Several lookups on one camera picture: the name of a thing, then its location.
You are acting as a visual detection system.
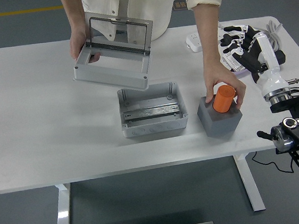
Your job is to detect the white power strip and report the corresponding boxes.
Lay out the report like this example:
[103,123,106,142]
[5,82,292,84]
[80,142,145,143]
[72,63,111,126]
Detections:
[184,25,228,54]

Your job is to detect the person's torso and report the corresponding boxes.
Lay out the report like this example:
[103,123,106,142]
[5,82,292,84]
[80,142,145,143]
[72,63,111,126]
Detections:
[80,0,248,48]

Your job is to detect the grey plastic box base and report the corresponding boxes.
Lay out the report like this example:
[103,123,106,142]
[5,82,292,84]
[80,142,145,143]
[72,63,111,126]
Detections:
[117,81,190,139]

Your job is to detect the thin black cord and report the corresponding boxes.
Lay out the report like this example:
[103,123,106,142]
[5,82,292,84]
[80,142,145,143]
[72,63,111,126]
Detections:
[250,147,296,177]

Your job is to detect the white table leg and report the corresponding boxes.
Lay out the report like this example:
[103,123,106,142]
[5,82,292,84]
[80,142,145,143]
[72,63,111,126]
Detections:
[233,151,267,214]
[49,183,75,224]

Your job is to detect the light grey bundled power cable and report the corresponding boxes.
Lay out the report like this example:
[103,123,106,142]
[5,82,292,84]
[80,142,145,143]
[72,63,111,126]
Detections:
[259,19,286,53]

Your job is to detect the white wall socket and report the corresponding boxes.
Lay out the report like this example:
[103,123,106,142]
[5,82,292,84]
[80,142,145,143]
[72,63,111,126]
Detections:
[219,54,230,70]

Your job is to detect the orange cylindrical battery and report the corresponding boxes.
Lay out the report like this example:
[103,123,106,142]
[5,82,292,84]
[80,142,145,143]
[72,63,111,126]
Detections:
[210,83,238,114]

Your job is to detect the grey box cover frame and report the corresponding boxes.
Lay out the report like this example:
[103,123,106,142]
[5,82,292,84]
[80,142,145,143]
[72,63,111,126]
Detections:
[69,34,157,98]

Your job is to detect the black power adapter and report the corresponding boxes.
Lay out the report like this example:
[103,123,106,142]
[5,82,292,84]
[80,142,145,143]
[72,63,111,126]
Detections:
[275,49,287,65]

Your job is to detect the person's left hand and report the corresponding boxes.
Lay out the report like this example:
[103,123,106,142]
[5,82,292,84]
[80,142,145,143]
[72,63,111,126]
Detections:
[201,56,249,112]

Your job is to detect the grey block with round hole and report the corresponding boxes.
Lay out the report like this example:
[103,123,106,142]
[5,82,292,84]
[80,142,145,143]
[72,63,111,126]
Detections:
[195,92,245,140]

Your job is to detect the black floor sign yellow text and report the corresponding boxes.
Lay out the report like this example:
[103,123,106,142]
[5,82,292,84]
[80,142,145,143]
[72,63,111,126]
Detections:
[172,0,188,12]

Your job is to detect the person's right hand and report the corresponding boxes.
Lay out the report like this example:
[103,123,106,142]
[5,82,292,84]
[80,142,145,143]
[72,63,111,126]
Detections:
[67,24,102,66]

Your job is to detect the robot right hand white shell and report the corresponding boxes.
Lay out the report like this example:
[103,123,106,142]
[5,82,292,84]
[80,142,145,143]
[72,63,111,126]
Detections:
[218,19,292,102]

